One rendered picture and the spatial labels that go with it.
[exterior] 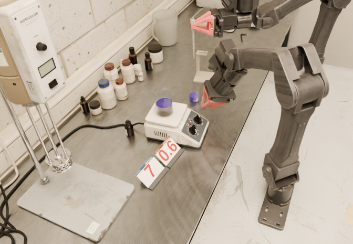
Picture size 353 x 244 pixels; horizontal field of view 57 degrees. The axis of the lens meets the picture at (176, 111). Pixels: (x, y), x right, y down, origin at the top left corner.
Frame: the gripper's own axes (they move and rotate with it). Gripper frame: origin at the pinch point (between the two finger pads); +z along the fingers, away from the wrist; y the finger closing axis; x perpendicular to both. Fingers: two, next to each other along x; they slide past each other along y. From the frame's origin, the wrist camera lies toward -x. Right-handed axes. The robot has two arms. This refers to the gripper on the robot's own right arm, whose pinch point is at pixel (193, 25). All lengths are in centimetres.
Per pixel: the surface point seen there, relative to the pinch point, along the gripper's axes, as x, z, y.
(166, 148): 29.4, 14.5, 27.5
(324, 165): 33, -34, 41
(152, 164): 29.3, 19.6, 33.6
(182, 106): 23.4, 6.7, 13.8
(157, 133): 27.9, 16.7, 21.0
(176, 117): 23.4, 9.7, 19.6
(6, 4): -28, 40, 43
